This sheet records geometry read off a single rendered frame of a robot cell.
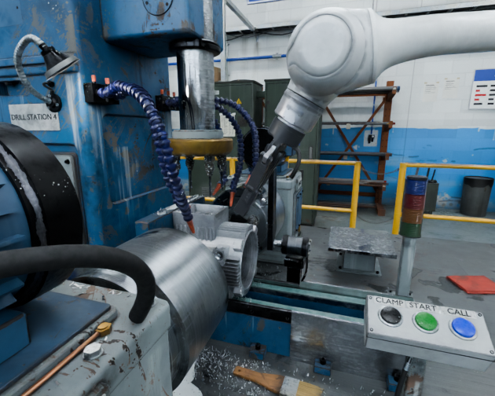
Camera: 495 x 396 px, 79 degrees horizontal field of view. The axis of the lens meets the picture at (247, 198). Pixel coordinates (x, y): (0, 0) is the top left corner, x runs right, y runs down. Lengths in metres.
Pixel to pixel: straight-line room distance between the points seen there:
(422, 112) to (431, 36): 5.40
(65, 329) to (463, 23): 0.61
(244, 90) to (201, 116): 3.37
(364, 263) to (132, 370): 1.06
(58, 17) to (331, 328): 0.89
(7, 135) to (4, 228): 0.09
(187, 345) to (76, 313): 0.19
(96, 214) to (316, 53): 0.60
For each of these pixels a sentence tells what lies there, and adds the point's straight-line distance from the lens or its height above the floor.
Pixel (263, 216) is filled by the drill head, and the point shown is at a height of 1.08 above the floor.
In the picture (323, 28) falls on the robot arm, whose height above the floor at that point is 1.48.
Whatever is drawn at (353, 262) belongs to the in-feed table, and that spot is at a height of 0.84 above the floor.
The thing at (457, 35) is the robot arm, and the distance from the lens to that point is 0.55.
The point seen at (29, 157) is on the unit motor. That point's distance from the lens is 0.32.
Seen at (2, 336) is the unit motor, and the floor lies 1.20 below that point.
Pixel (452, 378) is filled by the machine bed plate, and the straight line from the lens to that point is 0.93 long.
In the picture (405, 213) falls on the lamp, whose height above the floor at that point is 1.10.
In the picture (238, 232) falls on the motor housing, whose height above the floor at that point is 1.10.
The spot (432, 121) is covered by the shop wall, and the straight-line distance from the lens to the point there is 5.94.
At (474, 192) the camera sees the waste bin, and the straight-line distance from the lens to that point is 5.81.
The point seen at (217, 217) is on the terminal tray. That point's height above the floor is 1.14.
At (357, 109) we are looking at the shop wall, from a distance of 5.79.
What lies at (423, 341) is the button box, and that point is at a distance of 0.56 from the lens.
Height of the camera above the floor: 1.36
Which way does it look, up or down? 13 degrees down
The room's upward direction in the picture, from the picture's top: straight up
